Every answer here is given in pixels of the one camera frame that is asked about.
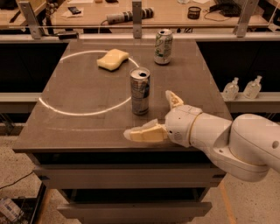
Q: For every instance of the white green 7up can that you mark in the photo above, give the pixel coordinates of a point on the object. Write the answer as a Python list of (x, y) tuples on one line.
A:
[(163, 47)]

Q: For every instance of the lower grey drawer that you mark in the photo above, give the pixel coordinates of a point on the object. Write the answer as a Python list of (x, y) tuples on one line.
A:
[(129, 213)]

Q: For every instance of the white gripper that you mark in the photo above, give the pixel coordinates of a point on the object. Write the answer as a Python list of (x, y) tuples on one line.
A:
[(180, 123)]

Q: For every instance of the silver blue redbull can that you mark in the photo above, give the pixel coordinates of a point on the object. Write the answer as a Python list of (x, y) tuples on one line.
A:
[(140, 90)]

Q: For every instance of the clear sanitizer bottle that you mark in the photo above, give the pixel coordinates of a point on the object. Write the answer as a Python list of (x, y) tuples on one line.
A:
[(231, 90), (253, 88)]

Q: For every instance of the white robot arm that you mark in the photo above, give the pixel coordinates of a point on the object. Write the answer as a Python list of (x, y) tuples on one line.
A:
[(247, 147)]

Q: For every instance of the metal bracket middle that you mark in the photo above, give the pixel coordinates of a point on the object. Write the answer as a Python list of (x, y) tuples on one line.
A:
[(137, 18)]

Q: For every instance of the upper grey drawer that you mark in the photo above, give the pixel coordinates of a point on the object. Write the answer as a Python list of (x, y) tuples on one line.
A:
[(128, 176)]

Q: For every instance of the black phone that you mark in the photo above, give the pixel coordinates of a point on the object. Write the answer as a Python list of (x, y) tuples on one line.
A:
[(74, 10)]

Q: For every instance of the clear sanitizer bottle right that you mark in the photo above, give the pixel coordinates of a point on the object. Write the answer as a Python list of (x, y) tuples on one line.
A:
[(253, 88)]

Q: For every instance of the metal bracket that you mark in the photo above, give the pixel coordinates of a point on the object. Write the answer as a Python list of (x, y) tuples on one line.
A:
[(31, 19), (247, 11), (137, 18)]

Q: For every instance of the metal bracket left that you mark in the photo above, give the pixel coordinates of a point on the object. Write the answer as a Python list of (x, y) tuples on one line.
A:
[(31, 19)]

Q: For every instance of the black bin on floor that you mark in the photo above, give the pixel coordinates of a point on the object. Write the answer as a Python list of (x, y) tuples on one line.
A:
[(21, 210)]

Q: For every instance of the yellow sponge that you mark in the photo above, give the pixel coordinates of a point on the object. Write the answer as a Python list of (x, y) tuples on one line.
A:
[(112, 59)]

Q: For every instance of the metal bracket right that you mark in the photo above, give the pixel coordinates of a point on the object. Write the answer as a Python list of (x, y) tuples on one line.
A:
[(247, 11)]

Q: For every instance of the grey drawer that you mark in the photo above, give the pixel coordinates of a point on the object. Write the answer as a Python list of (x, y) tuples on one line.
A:
[(128, 176), (129, 213)]

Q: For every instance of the black mesh cup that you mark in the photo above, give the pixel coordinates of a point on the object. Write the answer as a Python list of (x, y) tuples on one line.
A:
[(194, 12)]

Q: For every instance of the clear sanitizer bottle left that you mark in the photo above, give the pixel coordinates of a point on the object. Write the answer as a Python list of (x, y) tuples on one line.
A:
[(231, 90)]

